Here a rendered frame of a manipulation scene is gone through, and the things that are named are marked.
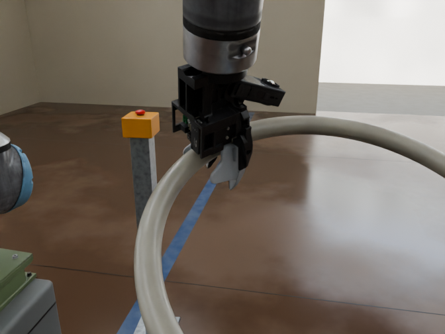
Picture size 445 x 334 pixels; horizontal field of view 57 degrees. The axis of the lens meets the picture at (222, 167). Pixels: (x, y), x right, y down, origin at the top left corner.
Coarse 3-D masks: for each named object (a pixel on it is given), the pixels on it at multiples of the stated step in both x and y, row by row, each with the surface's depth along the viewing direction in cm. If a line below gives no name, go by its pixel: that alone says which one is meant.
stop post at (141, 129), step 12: (132, 120) 157; (144, 120) 156; (156, 120) 164; (132, 132) 159; (144, 132) 158; (156, 132) 164; (132, 144) 163; (144, 144) 162; (132, 156) 164; (144, 156) 164; (132, 168) 166; (144, 168) 166; (144, 180) 168; (156, 180) 175; (144, 192) 169; (144, 204) 171
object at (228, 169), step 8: (232, 144) 57; (224, 152) 57; (232, 152) 58; (224, 160) 58; (232, 160) 59; (216, 168) 58; (224, 168) 59; (232, 168) 60; (216, 176) 58; (224, 176) 59; (232, 176) 60; (240, 176) 61; (232, 184) 62
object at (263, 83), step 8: (240, 80) 51; (248, 80) 54; (256, 80) 57; (264, 80) 58; (232, 88) 52; (240, 88) 52; (248, 88) 53; (256, 88) 54; (264, 88) 55; (272, 88) 57; (280, 88) 60; (232, 96) 52; (240, 96) 53; (248, 96) 54; (256, 96) 55; (264, 96) 56; (272, 96) 57; (280, 96) 59; (264, 104) 59; (272, 104) 58
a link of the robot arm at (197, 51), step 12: (192, 36) 45; (252, 36) 45; (192, 48) 46; (204, 48) 45; (216, 48) 45; (228, 48) 45; (240, 48) 46; (252, 48) 47; (192, 60) 47; (204, 60) 46; (216, 60) 46; (228, 60) 46; (240, 60) 46; (252, 60) 48; (216, 72) 47; (228, 72) 47
